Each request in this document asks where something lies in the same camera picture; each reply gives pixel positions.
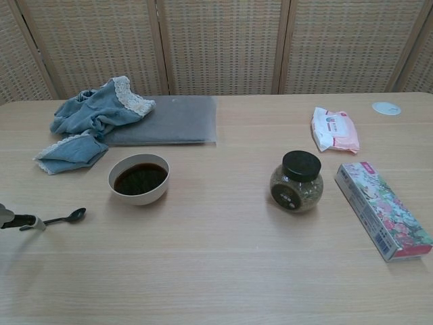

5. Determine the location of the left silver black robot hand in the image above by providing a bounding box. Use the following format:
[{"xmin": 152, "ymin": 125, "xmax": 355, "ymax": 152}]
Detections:
[{"xmin": 0, "ymin": 202, "xmax": 47, "ymax": 233}]

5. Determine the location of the black plastic spoon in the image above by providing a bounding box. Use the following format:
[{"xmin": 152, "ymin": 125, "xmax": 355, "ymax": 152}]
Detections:
[{"xmin": 42, "ymin": 207, "xmax": 87, "ymax": 226}]

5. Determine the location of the white bowl of dark liquid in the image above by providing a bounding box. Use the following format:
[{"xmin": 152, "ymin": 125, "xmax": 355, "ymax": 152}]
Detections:
[{"xmin": 108, "ymin": 153, "xmax": 170, "ymax": 207}]

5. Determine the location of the blue cloth with lace trim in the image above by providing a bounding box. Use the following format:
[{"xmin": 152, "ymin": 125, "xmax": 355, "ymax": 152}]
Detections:
[{"xmin": 32, "ymin": 76, "xmax": 158, "ymax": 176}]

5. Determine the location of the grey folded cloth in bag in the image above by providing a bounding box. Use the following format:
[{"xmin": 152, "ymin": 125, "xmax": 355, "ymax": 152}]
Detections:
[{"xmin": 104, "ymin": 95, "xmax": 218, "ymax": 147}]

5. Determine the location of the bamboo folding screen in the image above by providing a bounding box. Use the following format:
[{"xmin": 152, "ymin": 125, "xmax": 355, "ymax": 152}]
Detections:
[{"xmin": 0, "ymin": 0, "xmax": 433, "ymax": 106}]

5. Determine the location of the glass jar with black lid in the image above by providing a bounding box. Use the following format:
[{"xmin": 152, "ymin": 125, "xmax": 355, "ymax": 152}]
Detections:
[{"xmin": 269, "ymin": 150, "xmax": 325, "ymax": 215}]

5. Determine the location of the pink white wet wipes pack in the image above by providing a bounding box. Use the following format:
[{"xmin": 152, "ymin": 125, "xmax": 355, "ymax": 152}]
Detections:
[{"xmin": 310, "ymin": 106, "xmax": 361, "ymax": 155}]

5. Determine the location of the floral tissue box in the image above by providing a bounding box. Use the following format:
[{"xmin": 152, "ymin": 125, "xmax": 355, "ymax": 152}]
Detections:
[{"xmin": 334, "ymin": 160, "xmax": 433, "ymax": 263}]

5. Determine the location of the white round table grommet cover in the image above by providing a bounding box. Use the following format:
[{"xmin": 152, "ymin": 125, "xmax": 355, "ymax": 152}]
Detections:
[{"xmin": 371, "ymin": 102, "xmax": 402, "ymax": 116}]

